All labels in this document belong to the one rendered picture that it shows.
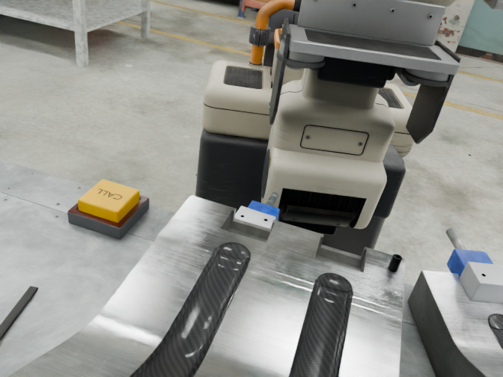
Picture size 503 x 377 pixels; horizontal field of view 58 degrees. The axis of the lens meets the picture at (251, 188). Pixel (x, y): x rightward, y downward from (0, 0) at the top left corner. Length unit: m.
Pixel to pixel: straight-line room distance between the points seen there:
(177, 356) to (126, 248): 0.25
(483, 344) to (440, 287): 0.08
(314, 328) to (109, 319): 0.18
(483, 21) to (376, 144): 4.98
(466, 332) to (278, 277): 0.21
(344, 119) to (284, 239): 0.40
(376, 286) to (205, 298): 0.17
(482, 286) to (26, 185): 0.62
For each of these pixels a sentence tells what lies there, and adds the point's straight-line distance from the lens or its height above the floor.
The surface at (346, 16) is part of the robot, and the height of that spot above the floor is 1.07.
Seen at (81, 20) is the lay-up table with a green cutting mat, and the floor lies 0.33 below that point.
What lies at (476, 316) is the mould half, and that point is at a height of 0.86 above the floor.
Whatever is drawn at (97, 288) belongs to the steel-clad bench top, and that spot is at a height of 0.80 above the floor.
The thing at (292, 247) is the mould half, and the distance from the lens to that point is 0.50.
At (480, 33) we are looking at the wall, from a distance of 5.85.
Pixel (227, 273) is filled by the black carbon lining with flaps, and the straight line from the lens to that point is 0.47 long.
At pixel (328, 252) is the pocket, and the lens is 0.54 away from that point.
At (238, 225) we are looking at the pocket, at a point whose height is 0.87.
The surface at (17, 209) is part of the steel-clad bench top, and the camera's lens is 0.71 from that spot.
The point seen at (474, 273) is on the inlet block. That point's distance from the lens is 0.58.
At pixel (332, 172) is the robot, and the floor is 0.79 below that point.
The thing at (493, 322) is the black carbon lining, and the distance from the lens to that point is 0.58.
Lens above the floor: 1.21
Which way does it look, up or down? 33 degrees down
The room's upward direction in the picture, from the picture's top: 9 degrees clockwise
